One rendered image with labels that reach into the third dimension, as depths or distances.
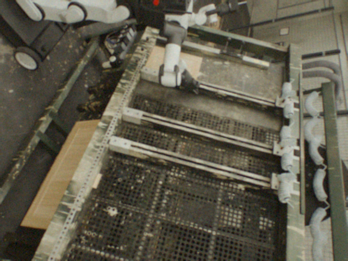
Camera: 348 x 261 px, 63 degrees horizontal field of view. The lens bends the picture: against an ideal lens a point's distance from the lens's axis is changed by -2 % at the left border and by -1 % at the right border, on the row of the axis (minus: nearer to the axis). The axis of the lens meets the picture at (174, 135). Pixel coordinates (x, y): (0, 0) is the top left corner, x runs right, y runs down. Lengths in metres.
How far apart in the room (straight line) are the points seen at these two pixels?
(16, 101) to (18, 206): 0.80
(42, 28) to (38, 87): 0.48
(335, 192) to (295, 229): 0.72
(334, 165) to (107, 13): 1.98
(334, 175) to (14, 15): 2.61
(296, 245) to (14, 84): 2.22
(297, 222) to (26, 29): 2.25
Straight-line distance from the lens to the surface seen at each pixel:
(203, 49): 2.48
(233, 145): 1.90
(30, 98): 2.60
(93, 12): 2.20
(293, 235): 1.74
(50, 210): 2.11
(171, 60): 1.72
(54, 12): 2.38
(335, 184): 2.42
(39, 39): 2.52
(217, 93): 2.14
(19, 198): 2.52
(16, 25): 2.47
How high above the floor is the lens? 2.06
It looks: 27 degrees down
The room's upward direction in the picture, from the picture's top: 86 degrees clockwise
